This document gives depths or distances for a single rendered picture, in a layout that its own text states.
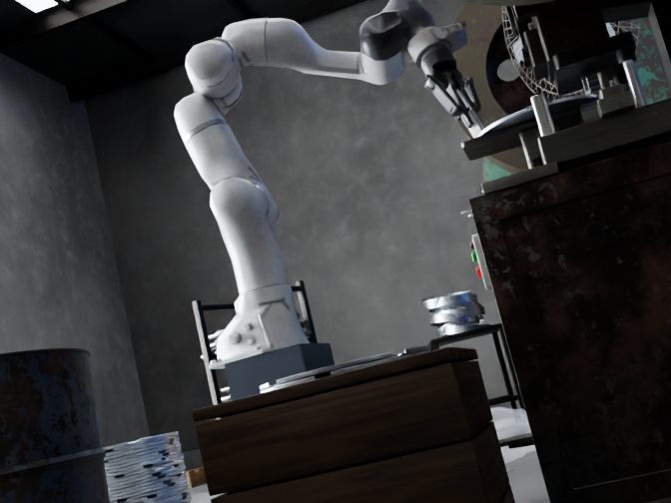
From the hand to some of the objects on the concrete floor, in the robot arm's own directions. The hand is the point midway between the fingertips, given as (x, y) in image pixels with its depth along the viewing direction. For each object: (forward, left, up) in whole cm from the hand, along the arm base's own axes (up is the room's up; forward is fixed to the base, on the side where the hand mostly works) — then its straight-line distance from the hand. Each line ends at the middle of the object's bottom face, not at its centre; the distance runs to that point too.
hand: (475, 126), depth 191 cm
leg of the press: (+42, -23, -82) cm, 95 cm away
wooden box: (-25, -47, -82) cm, 98 cm away
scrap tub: (-78, -77, -82) cm, 137 cm away
